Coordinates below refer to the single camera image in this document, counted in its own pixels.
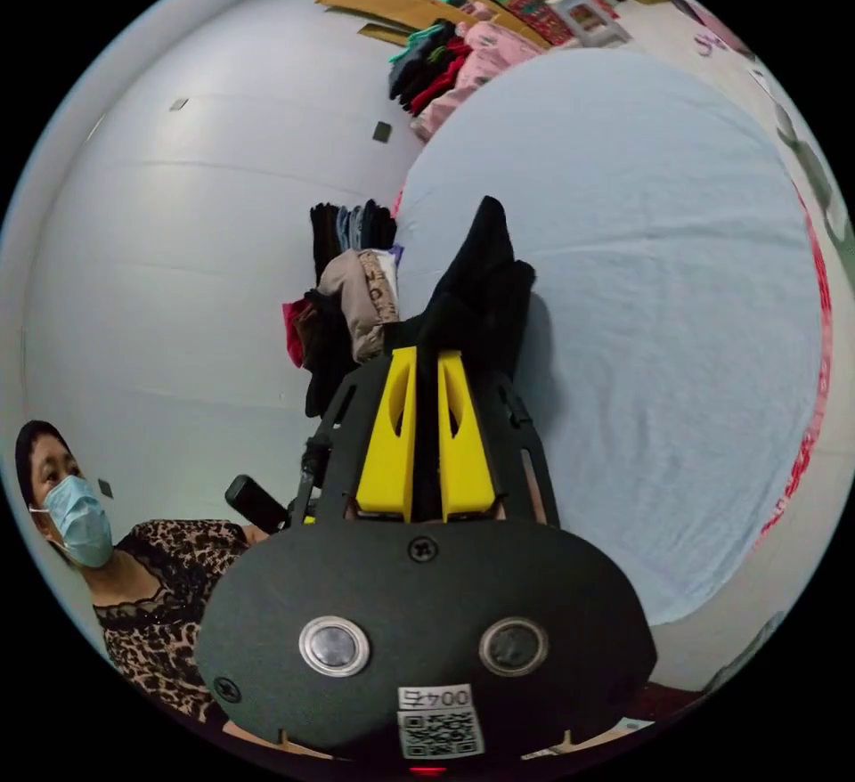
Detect person's body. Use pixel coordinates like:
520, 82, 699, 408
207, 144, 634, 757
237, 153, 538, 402
12, 420, 270, 729

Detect white plastic stool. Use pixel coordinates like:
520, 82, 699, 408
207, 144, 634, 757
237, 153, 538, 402
554, 0, 632, 50

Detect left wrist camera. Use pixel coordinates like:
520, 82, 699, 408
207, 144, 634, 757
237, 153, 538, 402
224, 474, 291, 534

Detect bed with light blue sheet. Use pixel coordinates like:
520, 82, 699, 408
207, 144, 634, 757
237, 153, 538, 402
392, 49, 836, 630

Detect pile of colourful clothes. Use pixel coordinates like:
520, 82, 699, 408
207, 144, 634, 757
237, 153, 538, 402
387, 19, 474, 119

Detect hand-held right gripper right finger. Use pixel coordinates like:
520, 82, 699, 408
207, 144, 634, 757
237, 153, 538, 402
436, 350, 501, 522

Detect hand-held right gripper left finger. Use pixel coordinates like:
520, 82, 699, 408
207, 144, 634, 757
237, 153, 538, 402
354, 346, 419, 522

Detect pink folded blanket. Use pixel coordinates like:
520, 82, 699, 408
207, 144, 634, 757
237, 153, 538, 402
410, 20, 543, 143

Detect black long sleeve shirt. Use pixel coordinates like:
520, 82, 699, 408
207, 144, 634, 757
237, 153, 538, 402
386, 195, 540, 397

